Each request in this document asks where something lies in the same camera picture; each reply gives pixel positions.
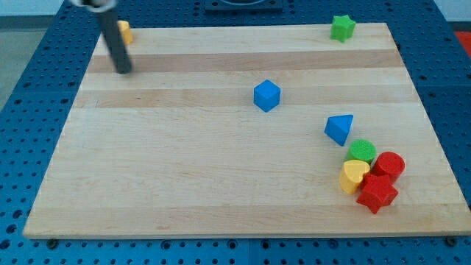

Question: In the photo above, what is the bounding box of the light wooden board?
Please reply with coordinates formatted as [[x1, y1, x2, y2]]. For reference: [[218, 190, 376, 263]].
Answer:
[[24, 23, 470, 239]]

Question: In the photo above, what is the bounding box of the green cylinder block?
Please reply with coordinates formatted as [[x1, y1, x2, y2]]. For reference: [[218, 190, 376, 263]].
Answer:
[[344, 139, 377, 164]]

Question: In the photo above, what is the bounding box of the silver rod mount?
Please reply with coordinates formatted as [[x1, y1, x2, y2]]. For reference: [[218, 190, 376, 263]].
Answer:
[[69, 0, 118, 13]]

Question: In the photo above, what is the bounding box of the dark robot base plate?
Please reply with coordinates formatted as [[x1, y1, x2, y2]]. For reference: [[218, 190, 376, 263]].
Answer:
[[203, 0, 283, 11]]

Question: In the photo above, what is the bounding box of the green star block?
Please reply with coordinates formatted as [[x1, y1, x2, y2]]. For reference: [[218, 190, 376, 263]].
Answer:
[[330, 15, 356, 43]]

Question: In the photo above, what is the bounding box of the blue triangle block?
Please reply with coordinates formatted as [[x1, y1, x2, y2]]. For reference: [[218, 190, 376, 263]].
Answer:
[[324, 114, 354, 146]]

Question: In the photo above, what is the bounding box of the blue cube block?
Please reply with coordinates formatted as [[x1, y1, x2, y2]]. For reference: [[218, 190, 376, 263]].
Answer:
[[253, 79, 281, 113]]

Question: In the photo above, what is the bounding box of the red cylinder block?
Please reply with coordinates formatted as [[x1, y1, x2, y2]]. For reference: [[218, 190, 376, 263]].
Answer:
[[371, 152, 406, 184]]

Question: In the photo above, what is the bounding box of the yellow hexagon block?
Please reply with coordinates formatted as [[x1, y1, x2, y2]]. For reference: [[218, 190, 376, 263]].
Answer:
[[117, 20, 133, 45]]

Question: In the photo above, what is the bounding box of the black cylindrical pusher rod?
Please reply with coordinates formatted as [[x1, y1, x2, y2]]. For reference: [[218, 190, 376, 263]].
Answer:
[[96, 8, 132, 74]]

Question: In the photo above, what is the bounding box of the yellow heart block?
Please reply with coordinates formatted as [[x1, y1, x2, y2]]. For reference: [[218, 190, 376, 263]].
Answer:
[[339, 160, 370, 194]]

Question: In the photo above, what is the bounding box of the red star block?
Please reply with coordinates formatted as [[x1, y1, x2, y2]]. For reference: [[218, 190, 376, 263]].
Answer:
[[356, 174, 398, 214]]

